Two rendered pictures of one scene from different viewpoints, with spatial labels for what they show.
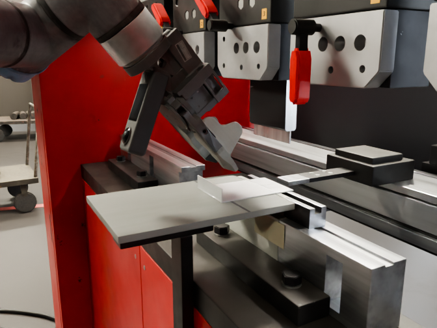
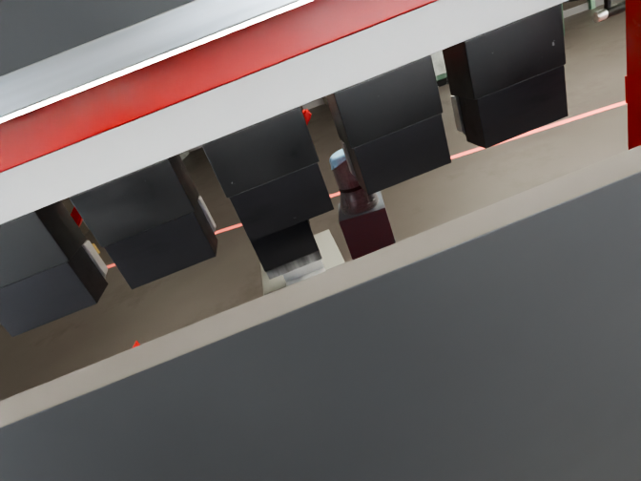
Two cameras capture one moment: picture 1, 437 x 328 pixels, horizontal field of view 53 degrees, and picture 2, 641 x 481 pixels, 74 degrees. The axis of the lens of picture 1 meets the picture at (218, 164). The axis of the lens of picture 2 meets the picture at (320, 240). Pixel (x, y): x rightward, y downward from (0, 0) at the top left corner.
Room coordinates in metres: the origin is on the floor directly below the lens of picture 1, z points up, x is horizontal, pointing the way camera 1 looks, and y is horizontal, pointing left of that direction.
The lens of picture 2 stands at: (1.05, -0.64, 1.43)
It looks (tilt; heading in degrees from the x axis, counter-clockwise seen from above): 26 degrees down; 117
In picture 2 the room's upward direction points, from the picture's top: 21 degrees counter-clockwise
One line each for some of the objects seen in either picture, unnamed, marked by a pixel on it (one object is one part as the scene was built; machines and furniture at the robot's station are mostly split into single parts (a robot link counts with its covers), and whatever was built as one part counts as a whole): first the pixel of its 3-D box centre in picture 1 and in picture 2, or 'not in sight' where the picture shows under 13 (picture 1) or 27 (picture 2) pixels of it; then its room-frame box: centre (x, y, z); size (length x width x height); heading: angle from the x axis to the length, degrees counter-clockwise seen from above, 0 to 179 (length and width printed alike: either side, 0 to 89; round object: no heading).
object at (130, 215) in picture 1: (188, 202); (301, 269); (0.62, 0.05, 1.00); 0.26 x 0.18 x 0.01; 118
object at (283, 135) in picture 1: (272, 109); (286, 246); (0.69, -0.08, 1.13); 0.10 x 0.02 x 0.10; 28
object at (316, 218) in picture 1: (276, 198); not in sight; (0.67, -0.09, 0.98); 0.20 x 0.03 x 0.03; 28
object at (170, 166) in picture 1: (155, 163); not in sight; (1.18, 0.17, 0.92); 0.50 x 0.06 x 0.10; 28
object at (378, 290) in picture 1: (288, 241); not in sight; (0.64, -0.11, 0.92); 0.39 x 0.06 x 0.10; 28
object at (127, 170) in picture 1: (131, 173); not in sight; (1.19, 0.25, 0.89); 0.30 x 0.05 x 0.03; 28
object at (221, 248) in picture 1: (251, 264); not in sight; (0.63, -0.05, 0.89); 0.30 x 0.05 x 0.03; 28
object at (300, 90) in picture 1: (304, 62); not in sight; (0.53, -0.10, 1.20); 0.04 x 0.02 x 0.10; 118
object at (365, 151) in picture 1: (339, 167); not in sight; (0.78, -0.22, 1.01); 0.26 x 0.12 x 0.05; 118
